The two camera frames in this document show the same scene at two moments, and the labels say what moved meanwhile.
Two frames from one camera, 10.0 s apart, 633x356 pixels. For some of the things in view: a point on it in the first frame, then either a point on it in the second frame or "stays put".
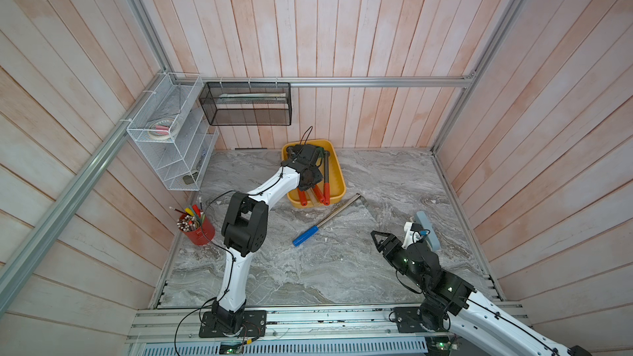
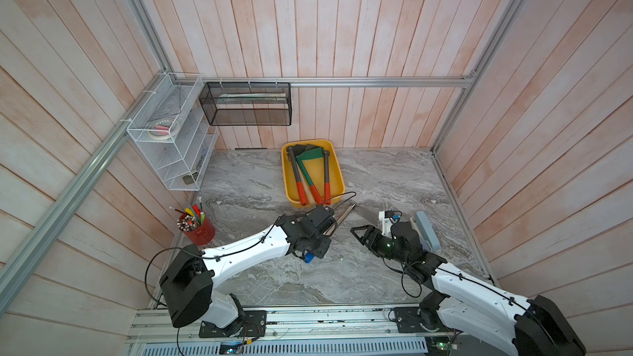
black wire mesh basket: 247,103 stays put
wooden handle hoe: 311,194 stays put
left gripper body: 316,176 -> 319,245
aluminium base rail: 286,325 stays put
